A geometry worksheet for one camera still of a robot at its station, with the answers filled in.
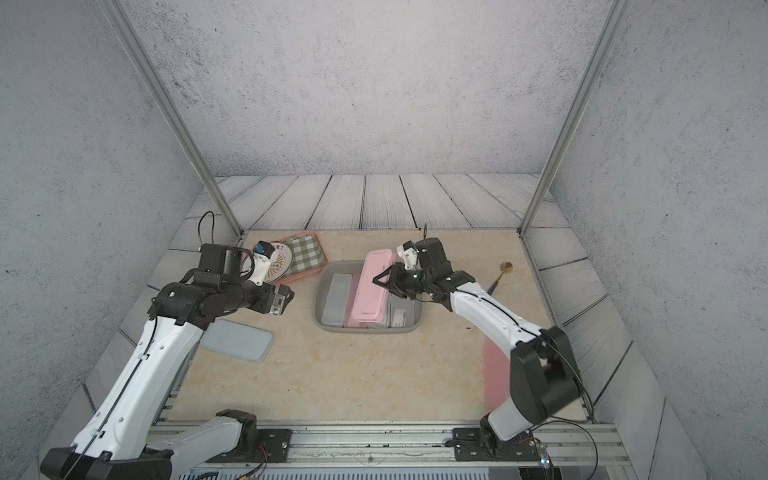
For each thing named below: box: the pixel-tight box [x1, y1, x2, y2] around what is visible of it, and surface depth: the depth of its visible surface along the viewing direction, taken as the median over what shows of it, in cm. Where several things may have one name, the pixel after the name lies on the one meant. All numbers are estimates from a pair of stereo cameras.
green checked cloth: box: [286, 234, 325, 275], surface depth 116 cm
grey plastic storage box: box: [313, 260, 423, 334], surface depth 95 cm
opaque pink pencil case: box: [352, 249, 392, 323], surface depth 81 cm
